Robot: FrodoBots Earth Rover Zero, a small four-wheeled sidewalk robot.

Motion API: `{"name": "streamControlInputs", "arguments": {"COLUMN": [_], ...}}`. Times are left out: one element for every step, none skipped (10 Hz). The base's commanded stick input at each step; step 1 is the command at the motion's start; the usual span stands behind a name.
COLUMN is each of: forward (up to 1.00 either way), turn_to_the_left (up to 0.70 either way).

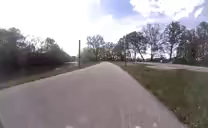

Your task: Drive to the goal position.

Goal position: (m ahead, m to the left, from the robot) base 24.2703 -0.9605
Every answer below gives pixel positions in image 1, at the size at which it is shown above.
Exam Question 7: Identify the grey paved path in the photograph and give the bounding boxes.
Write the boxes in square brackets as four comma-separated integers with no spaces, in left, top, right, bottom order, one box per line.
[0,61,190,128]

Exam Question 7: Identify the stone canal edge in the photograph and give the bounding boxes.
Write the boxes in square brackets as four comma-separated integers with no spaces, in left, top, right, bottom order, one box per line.
[0,61,100,92]

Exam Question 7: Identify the bushes along water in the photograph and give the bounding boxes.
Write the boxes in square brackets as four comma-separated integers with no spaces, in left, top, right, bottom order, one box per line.
[0,27,74,72]

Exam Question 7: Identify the grass verge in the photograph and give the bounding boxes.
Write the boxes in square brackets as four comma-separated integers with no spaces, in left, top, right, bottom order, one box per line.
[111,61,208,128]

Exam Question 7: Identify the canal water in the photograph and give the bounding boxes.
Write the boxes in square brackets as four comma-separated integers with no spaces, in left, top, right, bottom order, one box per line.
[0,61,79,84]

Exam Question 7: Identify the thin dark pole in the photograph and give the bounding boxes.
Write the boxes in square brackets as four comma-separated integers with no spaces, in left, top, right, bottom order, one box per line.
[123,35,128,67]

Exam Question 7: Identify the row of trees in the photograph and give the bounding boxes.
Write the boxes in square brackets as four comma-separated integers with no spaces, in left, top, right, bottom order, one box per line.
[81,20,208,66]

